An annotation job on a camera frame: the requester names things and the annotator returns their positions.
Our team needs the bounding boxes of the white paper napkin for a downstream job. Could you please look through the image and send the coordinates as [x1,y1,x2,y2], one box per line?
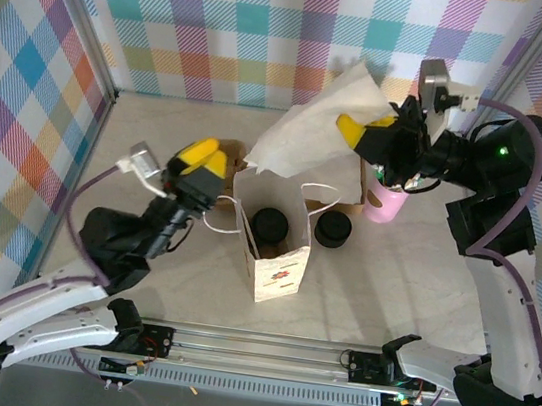
[243,47,405,190]

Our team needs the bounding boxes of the single paper cup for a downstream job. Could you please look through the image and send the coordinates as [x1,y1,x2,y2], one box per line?
[247,203,294,247]

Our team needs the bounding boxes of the white paper gift bag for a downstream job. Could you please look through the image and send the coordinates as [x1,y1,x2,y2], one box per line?
[192,156,345,314]

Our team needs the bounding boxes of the brown cardboard napkin tray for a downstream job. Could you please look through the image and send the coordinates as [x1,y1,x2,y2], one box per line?
[302,150,373,220]

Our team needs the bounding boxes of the pink straw cup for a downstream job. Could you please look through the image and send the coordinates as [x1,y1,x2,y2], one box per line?
[359,175,411,228]

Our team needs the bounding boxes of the stack of black lids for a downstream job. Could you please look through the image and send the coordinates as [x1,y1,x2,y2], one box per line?
[311,208,354,251]

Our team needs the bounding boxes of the small circuit board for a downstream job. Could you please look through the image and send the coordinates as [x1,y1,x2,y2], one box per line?
[381,390,423,406]
[98,354,150,379]

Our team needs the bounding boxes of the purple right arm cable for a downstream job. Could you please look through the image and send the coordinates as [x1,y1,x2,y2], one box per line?
[381,89,542,406]

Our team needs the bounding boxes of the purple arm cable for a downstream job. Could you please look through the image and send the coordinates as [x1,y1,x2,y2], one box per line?
[0,147,156,406]
[381,89,542,406]

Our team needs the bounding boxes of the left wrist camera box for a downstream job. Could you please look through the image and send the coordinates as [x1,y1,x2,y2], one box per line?
[110,137,175,199]

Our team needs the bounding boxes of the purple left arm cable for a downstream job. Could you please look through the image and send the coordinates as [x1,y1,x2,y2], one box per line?
[0,147,156,406]

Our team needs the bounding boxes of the aluminium side rail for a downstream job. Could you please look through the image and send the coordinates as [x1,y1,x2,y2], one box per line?
[27,89,118,290]

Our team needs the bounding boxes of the aluminium frame post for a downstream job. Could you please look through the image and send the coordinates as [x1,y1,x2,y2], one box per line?
[471,0,542,146]
[13,0,133,105]

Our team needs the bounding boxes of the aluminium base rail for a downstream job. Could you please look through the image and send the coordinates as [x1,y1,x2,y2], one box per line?
[77,307,536,406]

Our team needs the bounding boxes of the grey slotted cable duct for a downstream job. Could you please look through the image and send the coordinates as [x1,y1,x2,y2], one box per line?
[5,345,386,406]

